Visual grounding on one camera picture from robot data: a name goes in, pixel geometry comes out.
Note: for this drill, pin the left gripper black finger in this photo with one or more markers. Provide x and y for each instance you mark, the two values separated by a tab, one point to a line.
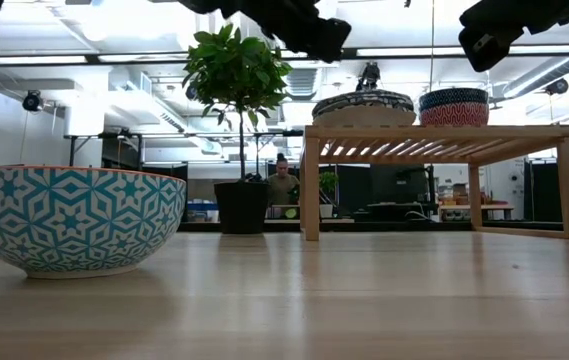
331	40

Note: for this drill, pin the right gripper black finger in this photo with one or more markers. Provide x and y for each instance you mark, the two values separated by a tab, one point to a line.
486	45

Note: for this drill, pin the navy bowl with yellow inside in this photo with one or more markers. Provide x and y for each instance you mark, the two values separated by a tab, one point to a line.
454	96

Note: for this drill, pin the teal bowl with orange inside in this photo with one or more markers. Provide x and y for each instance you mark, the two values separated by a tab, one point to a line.
74	220

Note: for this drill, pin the wooden slatted shelf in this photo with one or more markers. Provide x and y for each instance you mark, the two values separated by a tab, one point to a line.
439	132

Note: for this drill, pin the dark hanging ceiling device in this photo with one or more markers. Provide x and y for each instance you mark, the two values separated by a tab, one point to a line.
369	75

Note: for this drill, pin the green leafy potted tree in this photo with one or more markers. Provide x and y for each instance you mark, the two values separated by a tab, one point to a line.
236	70

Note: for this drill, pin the wide blue white patterned bowl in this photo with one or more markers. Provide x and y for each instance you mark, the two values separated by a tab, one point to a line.
364	100

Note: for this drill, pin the ceiling light strip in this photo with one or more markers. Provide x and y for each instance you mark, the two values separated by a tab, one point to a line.
34	59
414	51

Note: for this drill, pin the red patterned bowl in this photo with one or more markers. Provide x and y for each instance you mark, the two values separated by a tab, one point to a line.
454	116

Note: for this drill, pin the black ceiling spot lamp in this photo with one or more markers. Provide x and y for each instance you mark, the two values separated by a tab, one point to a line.
557	86
32	101

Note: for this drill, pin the small green plant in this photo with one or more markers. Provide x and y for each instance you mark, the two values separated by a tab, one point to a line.
328	182

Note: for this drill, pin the person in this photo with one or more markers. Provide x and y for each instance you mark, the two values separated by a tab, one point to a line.
283	190

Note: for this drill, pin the wooden background table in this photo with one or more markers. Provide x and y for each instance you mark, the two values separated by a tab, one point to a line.
474	206

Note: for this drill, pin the small white pot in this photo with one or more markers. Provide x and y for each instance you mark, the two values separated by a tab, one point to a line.
326	210

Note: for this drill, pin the black plant pot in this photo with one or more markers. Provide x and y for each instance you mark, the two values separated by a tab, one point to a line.
241	207

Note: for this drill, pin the round corrugated silver duct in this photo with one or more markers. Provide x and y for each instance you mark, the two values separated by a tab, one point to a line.
539	75

